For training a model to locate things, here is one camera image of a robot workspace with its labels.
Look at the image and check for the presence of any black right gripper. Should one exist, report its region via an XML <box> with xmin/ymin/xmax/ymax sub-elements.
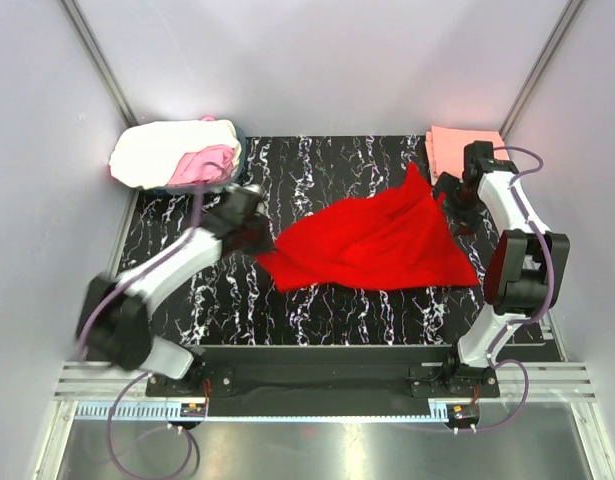
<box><xmin>422</xmin><ymin>172</ymin><xmax>487</xmax><ymax>238</ymax></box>

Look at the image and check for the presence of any red t-shirt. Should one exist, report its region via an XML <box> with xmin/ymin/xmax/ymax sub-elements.
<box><xmin>256</xmin><ymin>164</ymin><xmax>478</xmax><ymax>292</ymax></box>

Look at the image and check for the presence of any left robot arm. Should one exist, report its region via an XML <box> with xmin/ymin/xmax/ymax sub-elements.
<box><xmin>75</xmin><ymin>184</ymin><xmax>274</xmax><ymax>396</ymax></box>

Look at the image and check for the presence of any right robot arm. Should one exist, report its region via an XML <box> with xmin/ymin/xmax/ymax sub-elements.
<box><xmin>433</xmin><ymin>141</ymin><xmax>570</xmax><ymax>397</ymax></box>

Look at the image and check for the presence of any pink crumpled shirt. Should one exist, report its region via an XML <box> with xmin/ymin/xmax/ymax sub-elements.
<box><xmin>168</xmin><ymin>117</ymin><xmax>242</xmax><ymax>187</ymax></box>

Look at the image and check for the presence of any folded salmon pink shirt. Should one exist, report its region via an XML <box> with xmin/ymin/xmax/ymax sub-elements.
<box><xmin>431</xmin><ymin>126</ymin><xmax>504</xmax><ymax>178</ymax></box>

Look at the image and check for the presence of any folded white shirt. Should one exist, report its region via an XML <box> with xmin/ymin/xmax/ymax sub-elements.
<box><xmin>425</xmin><ymin>128</ymin><xmax>447</xmax><ymax>184</ymax></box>

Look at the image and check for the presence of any white crumpled shirt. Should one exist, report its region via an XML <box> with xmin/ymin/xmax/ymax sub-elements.
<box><xmin>108</xmin><ymin>118</ymin><xmax>239</xmax><ymax>190</ymax></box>

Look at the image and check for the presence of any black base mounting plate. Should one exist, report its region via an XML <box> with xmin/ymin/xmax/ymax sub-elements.
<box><xmin>146</xmin><ymin>346</ymin><xmax>500</xmax><ymax>419</ymax></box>

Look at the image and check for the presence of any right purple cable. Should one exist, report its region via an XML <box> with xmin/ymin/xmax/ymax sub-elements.
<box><xmin>426</xmin><ymin>144</ymin><xmax>556</xmax><ymax>434</ymax></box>

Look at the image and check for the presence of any purple cable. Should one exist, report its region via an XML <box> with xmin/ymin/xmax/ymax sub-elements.
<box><xmin>426</xmin><ymin>144</ymin><xmax>556</xmax><ymax>434</ymax></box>
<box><xmin>71</xmin><ymin>182</ymin><xmax>208</xmax><ymax>476</ymax></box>

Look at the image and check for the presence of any aluminium front rail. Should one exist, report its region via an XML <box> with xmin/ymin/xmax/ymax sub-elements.
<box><xmin>54</xmin><ymin>362</ymin><xmax>595</xmax><ymax>402</ymax></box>

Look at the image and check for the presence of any right corner aluminium post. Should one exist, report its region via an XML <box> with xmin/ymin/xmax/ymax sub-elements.
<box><xmin>499</xmin><ymin>0</ymin><xmax>587</xmax><ymax>140</ymax></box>

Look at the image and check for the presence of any corner aluminium post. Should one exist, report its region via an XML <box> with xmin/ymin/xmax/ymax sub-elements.
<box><xmin>58</xmin><ymin>0</ymin><xmax>138</xmax><ymax>127</ymax></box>
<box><xmin>499</xmin><ymin>0</ymin><xmax>587</xmax><ymax>140</ymax></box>

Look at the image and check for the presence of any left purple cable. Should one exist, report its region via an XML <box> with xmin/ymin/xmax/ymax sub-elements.
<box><xmin>71</xmin><ymin>182</ymin><xmax>208</xmax><ymax>476</ymax></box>

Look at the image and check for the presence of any white cable duct strip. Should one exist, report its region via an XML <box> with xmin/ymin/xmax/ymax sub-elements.
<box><xmin>74</xmin><ymin>399</ymin><xmax>481</xmax><ymax>422</ymax></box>

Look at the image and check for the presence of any left corner aluminium post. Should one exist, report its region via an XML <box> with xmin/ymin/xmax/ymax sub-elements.
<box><xmin>58</xmin><ymin>0</ymin><xmax>138</xmax><ymax>127</ymax></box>

